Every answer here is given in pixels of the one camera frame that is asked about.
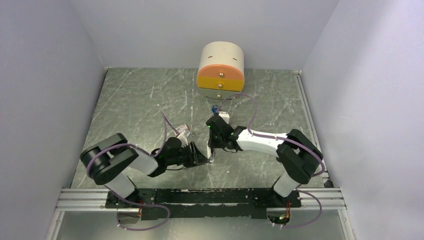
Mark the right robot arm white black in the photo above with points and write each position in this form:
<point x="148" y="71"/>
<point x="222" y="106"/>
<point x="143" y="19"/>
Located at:
<point x="298" y="155"/>

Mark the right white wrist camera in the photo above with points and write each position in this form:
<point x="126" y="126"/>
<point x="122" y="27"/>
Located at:
<point x="225" y="116"/>

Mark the beige mini drawer cabinet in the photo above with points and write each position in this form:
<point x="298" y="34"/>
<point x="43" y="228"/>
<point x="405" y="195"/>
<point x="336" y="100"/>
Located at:
<point x="221" y="70"/>

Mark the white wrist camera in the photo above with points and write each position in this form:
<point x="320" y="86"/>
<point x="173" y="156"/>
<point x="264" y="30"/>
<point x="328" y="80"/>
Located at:
<point x="225" y="116"/>
<point x="184" y="134"/>

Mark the beige white stapler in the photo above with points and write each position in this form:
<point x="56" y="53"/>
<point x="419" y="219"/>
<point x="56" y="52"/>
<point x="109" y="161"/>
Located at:
<point x="210" y="152"/>

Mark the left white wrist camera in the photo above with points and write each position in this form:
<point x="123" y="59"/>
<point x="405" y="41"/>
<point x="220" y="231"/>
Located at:
<point x="184" y="134"/>

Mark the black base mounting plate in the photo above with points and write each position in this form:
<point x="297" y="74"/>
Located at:
<point x="208" y="202"/>

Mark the red white staple box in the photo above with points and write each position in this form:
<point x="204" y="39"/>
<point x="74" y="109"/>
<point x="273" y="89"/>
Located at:
<point x="182" y="128"/>

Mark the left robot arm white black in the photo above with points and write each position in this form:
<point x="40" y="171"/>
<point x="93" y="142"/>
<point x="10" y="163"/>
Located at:
<point x="106" y="161"/>

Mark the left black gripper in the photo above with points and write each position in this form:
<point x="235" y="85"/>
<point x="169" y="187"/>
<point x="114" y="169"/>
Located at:
<point x="195" y="158"/>

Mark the blue black stapler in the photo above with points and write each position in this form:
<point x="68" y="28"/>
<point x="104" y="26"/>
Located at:
<point x="215" y="109"/>

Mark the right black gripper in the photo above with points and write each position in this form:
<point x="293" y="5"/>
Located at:
<point x="212" y="143"/>

